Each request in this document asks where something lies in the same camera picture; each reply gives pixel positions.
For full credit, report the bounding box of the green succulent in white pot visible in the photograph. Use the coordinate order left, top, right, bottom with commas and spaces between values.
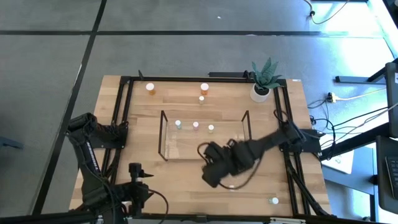
249, 57, 283, 103

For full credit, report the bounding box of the black desk foot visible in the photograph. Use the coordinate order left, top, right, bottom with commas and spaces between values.
335, 67, 389, 85

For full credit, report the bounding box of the black flat bar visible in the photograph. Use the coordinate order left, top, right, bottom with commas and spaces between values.
207, 70, 252, 79

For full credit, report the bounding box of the dark monitor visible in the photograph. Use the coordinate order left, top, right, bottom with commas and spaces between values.
384, 61, 398, 138

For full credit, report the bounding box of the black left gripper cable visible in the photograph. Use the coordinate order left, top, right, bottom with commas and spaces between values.
149, 186, 170, 224

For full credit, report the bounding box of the black diagonal desk beam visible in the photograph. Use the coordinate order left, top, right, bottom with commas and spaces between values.
320, 123, 391, 161

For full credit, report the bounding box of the black cable bundle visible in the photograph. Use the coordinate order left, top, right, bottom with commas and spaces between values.
307, 98, 398, 150

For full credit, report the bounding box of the silver aluminium bracket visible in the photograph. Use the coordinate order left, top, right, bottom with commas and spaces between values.
269, 217, 307, 224

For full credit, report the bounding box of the white paper sheet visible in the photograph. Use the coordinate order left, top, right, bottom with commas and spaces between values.
323, 149, 355, 175

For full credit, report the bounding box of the black metal table frame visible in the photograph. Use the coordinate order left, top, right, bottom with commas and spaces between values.
70, 70, 338, 218

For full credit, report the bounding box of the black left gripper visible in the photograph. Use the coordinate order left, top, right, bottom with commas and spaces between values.
120, 162, 155, 217

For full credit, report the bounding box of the dark keyboard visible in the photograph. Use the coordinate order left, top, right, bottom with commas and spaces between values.
375, 136, 398, 215

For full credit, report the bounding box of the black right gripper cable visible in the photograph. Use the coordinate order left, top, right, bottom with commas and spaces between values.
197, 141, 265, 190

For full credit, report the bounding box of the clear acrylic bin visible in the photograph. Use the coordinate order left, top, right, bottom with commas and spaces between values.
157, 110, 253, 162

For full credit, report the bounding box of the grey side desk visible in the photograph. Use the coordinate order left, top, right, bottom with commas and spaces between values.
320, 144, 379, 197

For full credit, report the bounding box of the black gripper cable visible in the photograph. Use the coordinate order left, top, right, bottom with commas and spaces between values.
197, 141, 265, 190
149, 186, 170, 224

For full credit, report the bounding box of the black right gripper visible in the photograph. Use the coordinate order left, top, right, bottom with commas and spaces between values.
201, 139, 246, 189

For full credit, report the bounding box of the white floor cable black plug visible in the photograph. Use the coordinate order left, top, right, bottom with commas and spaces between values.
303, 0, 354, 26

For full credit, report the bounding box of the black rig beam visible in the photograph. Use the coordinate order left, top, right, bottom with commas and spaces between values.
0, 210, 398, 224

